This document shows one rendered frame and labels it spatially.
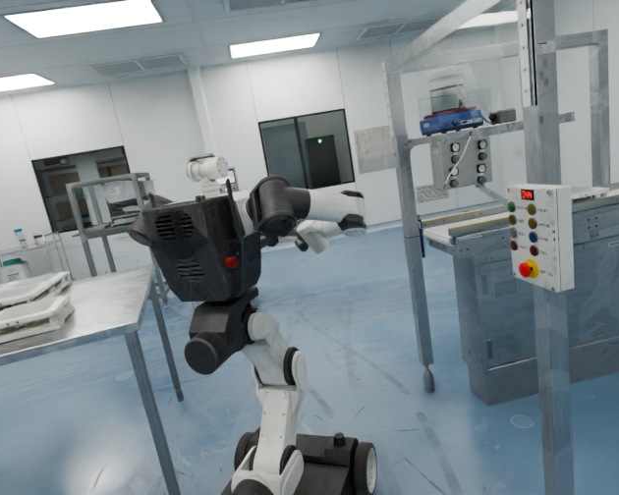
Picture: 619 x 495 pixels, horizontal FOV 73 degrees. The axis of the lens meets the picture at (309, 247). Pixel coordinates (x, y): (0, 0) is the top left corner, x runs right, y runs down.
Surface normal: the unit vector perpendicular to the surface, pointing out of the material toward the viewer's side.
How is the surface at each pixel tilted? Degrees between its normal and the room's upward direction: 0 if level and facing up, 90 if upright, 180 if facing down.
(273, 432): 51
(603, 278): 90
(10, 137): 90
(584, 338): 90
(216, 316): 44
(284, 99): 90
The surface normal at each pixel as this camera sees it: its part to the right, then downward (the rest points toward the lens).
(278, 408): -0.36, -0.42
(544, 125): 0.17, 0.18
